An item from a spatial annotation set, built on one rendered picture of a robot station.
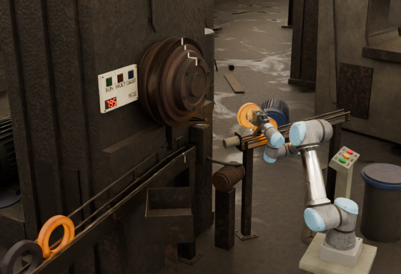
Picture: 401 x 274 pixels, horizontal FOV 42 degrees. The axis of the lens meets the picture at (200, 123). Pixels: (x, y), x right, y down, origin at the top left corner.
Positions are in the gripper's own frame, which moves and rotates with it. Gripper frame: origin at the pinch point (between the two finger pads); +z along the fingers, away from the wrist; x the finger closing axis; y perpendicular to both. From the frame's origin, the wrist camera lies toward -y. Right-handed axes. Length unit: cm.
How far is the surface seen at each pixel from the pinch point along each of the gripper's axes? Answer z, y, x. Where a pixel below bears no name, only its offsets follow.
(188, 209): -60, -8, 63
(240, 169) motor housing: -14.9, -30.5, 9.0
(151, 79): -14, 39, 69
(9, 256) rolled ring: -79, 7, 145
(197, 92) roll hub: -16, 29, 44
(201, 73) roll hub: -9, 36, 39
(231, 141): -6.5, -14.1, 13.4
